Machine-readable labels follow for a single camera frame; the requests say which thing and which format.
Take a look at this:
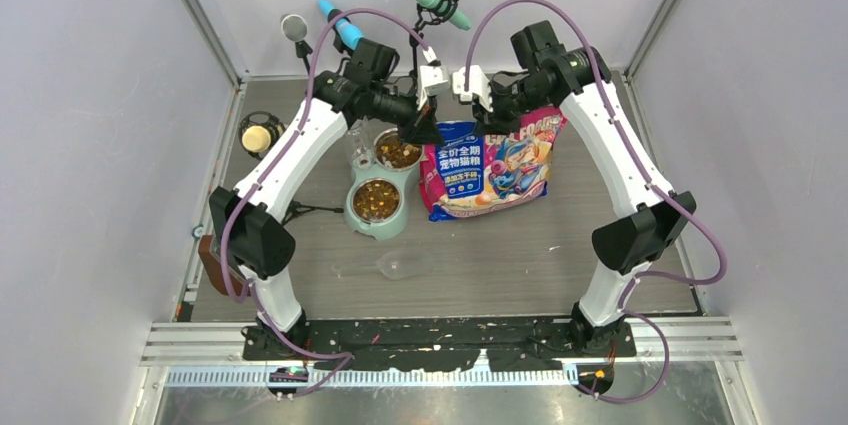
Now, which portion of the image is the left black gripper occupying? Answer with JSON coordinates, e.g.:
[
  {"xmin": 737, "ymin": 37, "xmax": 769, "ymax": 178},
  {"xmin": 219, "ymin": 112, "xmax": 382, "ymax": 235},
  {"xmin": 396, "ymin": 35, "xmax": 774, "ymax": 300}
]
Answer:
[{"xmin": 370, "ymin": 84, "xmax": 445, "ymax": 147}]

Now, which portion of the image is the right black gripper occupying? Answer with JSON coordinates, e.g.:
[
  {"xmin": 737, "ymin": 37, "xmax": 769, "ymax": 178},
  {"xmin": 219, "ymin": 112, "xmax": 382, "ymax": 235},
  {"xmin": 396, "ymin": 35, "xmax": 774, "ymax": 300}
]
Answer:
[{"xmin": 472, "ymin": 76, "xmax": 550, "ymax": 136}]

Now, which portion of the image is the colourful cat food bag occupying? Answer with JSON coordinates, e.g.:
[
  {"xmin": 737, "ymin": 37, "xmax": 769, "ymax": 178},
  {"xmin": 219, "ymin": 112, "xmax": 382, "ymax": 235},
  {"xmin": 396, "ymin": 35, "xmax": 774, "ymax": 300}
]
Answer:
[{"xmin": 419, "ymin": 107, "xmax": 567, "ymax": 222}]

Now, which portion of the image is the clear plastic scoop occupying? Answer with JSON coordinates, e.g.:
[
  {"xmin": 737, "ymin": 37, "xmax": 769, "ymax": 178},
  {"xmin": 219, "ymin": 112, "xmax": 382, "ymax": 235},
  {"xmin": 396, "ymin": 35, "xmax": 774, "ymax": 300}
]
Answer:
[{"xmin": 331, "ymin": 251, "xmax": 435, "ymax": 281}]

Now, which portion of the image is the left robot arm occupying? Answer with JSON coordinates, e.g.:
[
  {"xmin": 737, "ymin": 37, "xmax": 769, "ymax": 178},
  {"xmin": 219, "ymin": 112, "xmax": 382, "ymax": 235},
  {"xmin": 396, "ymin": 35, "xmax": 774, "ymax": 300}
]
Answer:
[{"xmin": 209, "ymin": 39, "xmax": 450, "ymax": 359}]

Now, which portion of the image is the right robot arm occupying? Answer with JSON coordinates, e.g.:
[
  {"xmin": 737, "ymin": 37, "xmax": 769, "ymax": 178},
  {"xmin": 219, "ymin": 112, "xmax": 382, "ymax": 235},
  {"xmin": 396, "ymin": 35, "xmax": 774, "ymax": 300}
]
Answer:
[{"xmin": 454, "ymin": 21, "xmax": 696, "ymax": 356}]

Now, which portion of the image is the green double pet bowl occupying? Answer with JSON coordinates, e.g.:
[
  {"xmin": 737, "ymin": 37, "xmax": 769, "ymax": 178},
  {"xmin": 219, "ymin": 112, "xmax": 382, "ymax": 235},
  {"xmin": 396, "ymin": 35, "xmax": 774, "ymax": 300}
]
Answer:
[{"xmin": 344, "ymin": 122, "xmax": 423, "ymax": 241}]

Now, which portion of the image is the green microphone on tripod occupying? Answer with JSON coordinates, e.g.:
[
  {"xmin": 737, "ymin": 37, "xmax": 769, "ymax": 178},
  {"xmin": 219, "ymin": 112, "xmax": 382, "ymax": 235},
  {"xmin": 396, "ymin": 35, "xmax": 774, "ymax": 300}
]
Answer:
[{"xmin": 413, "ymin": 0, "xmax": 472, "ymax": 37}]

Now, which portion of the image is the blue microphone on stand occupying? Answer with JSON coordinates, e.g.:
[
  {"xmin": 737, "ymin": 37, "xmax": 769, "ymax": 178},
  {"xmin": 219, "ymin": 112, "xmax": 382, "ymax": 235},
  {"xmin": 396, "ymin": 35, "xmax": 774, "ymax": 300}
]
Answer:
[{"xmin": 317, "ymin": 0, "xmax": 364, "ymax": 54}]

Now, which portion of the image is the yellow microphone on tripod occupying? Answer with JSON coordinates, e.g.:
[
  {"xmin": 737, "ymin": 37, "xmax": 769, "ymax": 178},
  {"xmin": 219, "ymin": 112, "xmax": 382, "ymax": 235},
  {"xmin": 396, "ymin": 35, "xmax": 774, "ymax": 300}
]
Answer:
[{"xmin": 238, "ymin": 111, "xmax": 344, "ymax": 225}]

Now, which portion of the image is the silver round microphone stand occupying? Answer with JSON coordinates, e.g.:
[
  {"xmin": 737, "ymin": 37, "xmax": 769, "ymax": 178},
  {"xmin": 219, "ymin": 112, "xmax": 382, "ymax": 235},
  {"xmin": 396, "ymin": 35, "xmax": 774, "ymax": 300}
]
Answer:
[{"xmin": 280, "ymin": 14, "xmax": 313, "ymax": 73}]

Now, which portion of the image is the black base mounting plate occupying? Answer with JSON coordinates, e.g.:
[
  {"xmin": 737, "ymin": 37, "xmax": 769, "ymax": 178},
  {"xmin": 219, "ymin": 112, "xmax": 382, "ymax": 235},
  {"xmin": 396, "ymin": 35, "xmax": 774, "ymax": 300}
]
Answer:
[{"xmin": 240, "ymin": 317, "xmax": 636, "ymax": 372}]

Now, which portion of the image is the brown metronome box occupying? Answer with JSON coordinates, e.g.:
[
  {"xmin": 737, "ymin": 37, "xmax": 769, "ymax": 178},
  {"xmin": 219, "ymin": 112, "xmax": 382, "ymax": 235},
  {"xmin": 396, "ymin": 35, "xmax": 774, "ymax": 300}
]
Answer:
[{"xmin": 197, "ymin": 234, "xmax": 244, "ymax": 295}]

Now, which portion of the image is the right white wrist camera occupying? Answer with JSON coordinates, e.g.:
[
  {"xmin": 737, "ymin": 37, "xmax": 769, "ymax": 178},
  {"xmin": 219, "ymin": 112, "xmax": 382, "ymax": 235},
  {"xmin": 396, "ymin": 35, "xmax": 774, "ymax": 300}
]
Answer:
[{"xmin": 451, "ymin": 65, "xmax": 494, "ymax": 112}]

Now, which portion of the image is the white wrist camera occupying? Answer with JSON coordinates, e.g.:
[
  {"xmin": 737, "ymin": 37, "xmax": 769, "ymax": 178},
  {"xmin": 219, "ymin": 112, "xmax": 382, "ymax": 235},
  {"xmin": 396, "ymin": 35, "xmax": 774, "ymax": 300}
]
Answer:
[
  {"xmin": 451, "ymin": 65, "xmax": 494, "ymax": 112},
  {"xmin": 416, "ymin": 47, "xmax": 451, "ymax": 113}
]

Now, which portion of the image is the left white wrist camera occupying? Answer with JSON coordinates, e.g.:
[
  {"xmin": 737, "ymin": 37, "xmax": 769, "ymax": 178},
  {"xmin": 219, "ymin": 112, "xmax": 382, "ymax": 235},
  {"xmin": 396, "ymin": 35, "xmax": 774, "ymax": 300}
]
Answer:
[{"xmin": 416, "ymin": 47, "xmax": 451, "ymax": 113}]

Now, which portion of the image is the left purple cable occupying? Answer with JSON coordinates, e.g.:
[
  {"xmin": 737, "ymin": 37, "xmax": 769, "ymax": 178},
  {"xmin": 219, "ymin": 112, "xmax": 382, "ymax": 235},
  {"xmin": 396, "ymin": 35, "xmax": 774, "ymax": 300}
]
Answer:
[{"xmin": 219, "ymin": 7, "xmax": 439, "ymax": 398}]

